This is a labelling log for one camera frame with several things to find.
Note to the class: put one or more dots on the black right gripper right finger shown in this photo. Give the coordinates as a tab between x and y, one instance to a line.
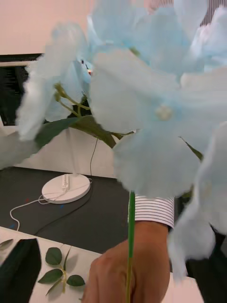
212	284

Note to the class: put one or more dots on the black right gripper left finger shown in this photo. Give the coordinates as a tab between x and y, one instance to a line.
19	272

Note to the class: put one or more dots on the pale blue artificial flower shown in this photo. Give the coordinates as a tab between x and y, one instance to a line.
142	94

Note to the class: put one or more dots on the person's forearm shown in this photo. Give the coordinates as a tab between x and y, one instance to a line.
153	210

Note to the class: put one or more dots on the person's hand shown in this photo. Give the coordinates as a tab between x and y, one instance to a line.
151	260

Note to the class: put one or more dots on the green leaf twig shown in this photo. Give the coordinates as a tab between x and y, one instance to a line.
6	245
54	256

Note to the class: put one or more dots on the white round stand base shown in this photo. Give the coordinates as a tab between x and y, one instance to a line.
75	189

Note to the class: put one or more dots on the black screen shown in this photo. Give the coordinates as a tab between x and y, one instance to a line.
9	94

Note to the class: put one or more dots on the person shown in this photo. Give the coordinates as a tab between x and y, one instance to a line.
214	10

